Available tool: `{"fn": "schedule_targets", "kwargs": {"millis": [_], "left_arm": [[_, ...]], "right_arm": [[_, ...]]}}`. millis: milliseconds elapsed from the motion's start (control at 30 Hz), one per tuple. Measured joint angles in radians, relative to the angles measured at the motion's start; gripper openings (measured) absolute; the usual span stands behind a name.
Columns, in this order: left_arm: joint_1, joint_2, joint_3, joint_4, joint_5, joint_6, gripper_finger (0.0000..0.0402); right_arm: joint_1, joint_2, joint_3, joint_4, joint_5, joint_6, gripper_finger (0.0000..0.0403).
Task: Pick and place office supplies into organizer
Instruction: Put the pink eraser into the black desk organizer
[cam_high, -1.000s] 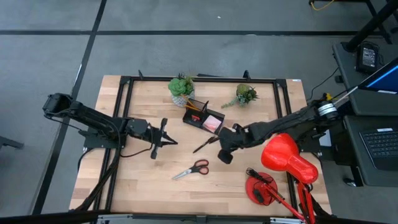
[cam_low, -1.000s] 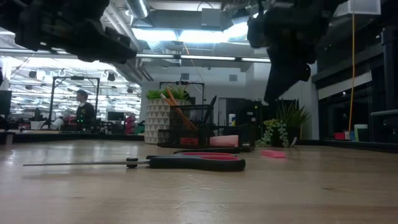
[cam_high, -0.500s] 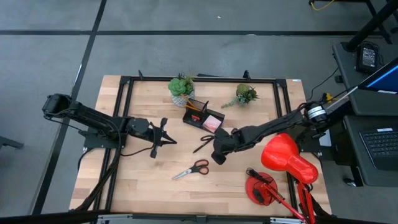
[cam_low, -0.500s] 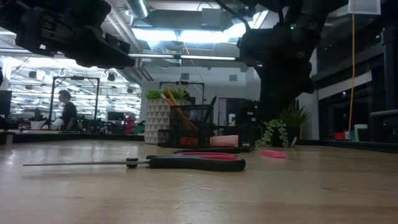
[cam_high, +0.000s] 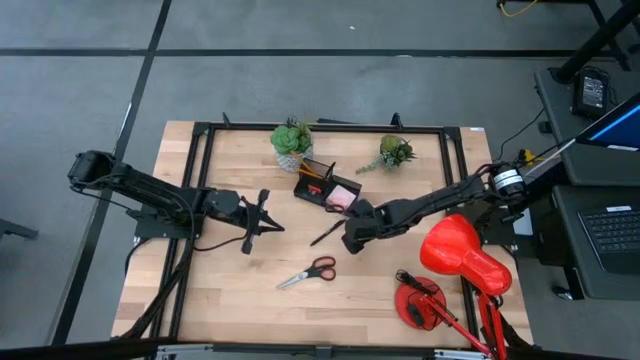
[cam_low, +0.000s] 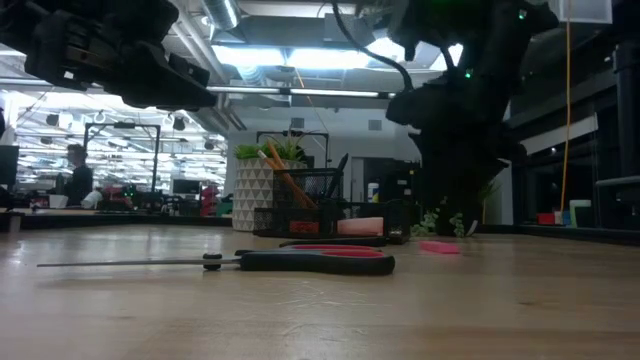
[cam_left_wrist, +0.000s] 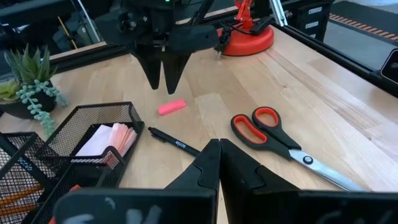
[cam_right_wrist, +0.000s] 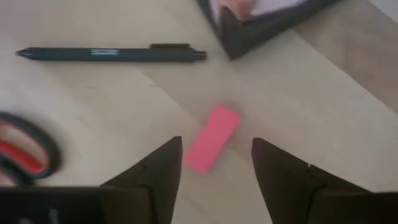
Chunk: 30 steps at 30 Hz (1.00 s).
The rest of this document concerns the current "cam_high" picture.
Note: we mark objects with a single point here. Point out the black laptop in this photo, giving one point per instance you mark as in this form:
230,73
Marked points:
610,235

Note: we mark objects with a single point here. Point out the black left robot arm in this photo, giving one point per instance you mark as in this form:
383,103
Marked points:
150,187

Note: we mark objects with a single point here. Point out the small red stapler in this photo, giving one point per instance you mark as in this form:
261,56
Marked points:
315,190

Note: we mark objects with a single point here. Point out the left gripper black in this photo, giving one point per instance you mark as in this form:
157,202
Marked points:
250,215

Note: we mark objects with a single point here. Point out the black stand legs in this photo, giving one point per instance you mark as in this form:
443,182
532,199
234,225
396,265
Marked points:
595,40

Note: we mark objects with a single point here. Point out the black mesh desk organizer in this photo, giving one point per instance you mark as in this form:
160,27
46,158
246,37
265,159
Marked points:
305,192

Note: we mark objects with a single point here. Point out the red desk lamp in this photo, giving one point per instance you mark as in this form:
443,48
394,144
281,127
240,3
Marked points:
460,255

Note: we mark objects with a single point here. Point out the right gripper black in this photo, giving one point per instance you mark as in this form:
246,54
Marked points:
361,230

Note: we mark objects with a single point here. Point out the black side desk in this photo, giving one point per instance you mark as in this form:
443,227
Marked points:
590,170

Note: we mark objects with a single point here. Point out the pink sticky note pad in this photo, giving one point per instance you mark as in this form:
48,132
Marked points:
341,196

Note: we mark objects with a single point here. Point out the black metal table frame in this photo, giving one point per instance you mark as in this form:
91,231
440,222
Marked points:
235,127

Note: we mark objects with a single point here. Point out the monitor with blue screen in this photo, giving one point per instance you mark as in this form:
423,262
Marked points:
620,130

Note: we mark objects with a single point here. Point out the yellow plug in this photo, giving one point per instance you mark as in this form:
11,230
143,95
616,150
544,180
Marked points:
526,156

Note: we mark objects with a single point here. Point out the succulent in white patterned pot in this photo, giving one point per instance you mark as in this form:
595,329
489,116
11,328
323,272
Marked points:
291,142

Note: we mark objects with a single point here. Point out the black chair base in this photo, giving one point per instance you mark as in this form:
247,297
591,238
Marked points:
15,230

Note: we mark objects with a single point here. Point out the black pen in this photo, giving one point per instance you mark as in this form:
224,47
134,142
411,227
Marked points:
325,234

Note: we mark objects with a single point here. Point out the red and black scissors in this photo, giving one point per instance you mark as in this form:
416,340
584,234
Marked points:
315,271

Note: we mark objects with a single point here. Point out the small trailing succulent plant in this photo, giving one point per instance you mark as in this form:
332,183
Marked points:
395,150

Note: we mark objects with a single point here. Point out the silver aluminium rail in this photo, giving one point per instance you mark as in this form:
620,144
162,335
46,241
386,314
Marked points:
450,354

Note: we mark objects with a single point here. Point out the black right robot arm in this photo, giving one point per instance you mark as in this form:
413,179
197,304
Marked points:
440,202

